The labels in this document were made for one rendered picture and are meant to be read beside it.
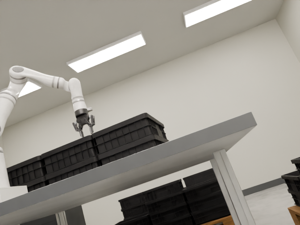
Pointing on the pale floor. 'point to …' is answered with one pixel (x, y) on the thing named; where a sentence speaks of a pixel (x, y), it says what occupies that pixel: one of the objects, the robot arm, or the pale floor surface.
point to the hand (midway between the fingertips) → (86, 133)
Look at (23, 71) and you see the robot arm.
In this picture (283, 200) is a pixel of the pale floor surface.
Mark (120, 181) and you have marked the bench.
